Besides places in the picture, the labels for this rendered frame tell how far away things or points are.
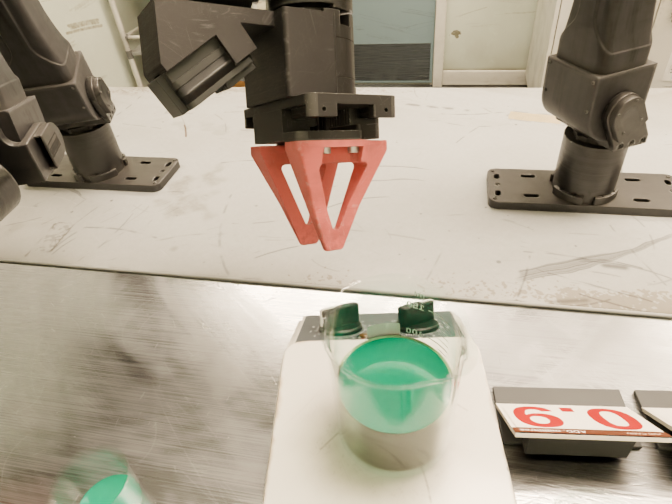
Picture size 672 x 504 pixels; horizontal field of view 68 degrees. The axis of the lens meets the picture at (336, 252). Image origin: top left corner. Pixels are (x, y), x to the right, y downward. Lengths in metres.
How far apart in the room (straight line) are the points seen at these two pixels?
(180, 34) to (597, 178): 0.43
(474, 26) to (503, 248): 2.71
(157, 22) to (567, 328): 0.37
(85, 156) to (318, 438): 0.52
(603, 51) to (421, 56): 2.75
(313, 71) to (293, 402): 0.19
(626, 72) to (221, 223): 0.42
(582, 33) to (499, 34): 2.70
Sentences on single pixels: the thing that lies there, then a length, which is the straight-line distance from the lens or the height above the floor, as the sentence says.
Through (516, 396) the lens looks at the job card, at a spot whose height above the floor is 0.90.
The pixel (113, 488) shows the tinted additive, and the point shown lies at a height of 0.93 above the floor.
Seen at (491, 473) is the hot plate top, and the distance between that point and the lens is 0.27.
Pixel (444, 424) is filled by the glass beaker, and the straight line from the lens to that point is 0.24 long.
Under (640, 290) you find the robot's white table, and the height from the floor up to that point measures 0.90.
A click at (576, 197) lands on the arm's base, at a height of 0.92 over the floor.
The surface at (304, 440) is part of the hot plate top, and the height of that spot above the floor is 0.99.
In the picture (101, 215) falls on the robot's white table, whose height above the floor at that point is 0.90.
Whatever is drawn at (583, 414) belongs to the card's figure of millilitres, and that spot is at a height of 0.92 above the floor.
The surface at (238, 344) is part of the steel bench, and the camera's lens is 0.44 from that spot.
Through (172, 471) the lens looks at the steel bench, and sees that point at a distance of 0.40.
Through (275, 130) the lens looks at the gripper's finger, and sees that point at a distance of 0.33.
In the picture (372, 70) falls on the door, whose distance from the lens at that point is 3.28.
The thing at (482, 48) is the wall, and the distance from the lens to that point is 3.23.
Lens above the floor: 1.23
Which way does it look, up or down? 40 degrees down
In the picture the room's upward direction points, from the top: 6 degrees counter-clockwise
